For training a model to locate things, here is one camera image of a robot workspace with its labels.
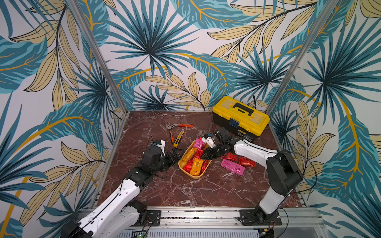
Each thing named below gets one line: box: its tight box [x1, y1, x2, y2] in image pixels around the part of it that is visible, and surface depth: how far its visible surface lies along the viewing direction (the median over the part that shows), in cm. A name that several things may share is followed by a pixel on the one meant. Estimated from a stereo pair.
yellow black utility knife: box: [173, 128, 186, 148], surface depth 105 cm
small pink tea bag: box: [192, 137, 204, 149], surface depth 94 cm
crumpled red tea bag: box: [182, 155, 198, 174], surface depth 91 cm
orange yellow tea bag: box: [190, 158, 204, 177], surface depth 87 cm
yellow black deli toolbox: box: [211, 96, 271, 139], surface depth 99 cm
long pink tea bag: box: [220, 158, 246, 177], surface depth 90 cm
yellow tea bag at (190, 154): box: [182, 147, 198, 163], surface depth 90 cm
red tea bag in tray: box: [193, 148, 204, 159], surface depth 92 cm
